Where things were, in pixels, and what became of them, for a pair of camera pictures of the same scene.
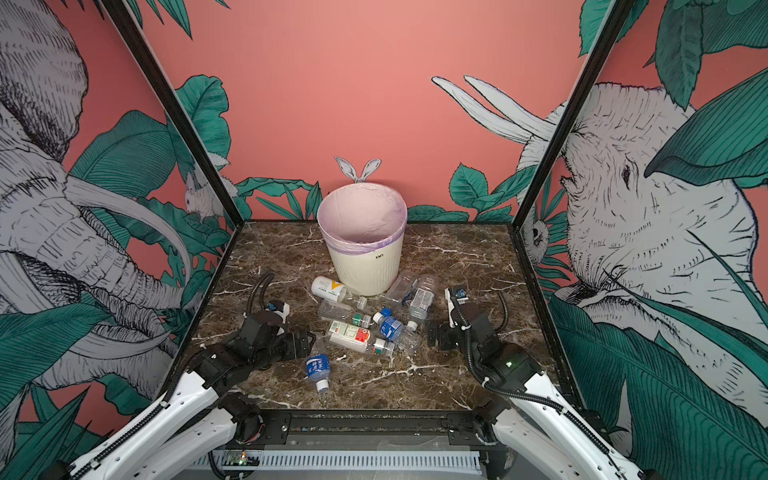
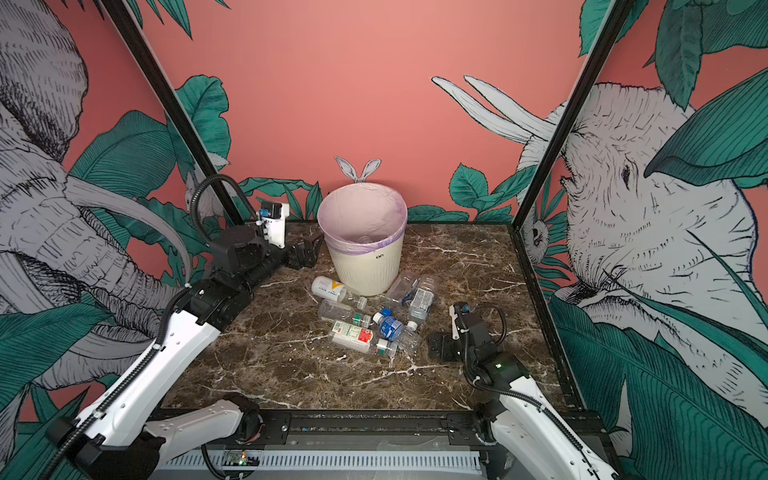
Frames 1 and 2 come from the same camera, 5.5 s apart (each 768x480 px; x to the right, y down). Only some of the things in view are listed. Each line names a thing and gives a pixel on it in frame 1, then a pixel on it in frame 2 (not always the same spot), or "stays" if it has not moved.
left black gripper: x=293 y=351 to x=310 y=253
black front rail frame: x=399 y=430 stays
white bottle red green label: x=351 y=337 stays
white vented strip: x=354 y=460 stays
